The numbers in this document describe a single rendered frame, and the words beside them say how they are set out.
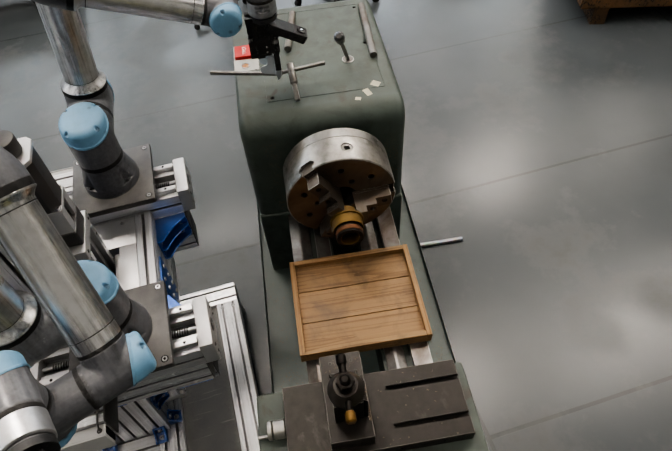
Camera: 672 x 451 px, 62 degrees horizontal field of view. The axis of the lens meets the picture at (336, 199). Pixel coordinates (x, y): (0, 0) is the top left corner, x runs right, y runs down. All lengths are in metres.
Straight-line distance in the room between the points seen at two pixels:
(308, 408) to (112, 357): 0.60
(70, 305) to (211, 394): 1.43
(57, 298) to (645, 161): 3.08
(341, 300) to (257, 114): 0.58
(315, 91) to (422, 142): 1.70
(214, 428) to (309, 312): 0.80
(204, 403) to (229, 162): 1.48
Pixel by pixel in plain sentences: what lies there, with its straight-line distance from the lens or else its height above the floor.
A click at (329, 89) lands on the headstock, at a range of 1.67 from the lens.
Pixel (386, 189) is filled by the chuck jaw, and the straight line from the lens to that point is 1.58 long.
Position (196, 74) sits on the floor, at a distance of 3.96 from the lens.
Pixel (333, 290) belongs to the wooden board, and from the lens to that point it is 1.65.
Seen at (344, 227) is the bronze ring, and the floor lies 1.12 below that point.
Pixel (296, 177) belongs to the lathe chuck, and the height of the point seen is 1.18.
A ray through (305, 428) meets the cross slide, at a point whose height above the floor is 0.97.
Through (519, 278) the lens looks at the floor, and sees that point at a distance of 2.80.
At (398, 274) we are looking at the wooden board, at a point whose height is 0.88.
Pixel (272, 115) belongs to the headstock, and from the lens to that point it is 1.61.
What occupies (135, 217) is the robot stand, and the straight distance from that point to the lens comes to 1.71.
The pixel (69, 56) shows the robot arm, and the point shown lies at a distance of 1.57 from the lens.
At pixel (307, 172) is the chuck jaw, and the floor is 1.20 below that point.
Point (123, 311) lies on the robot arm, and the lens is 1.27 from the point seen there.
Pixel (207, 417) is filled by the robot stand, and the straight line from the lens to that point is 2.29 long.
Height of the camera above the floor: 2.31
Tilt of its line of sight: 50 degrees down
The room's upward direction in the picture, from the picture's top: 5 degrees counter-clockwise
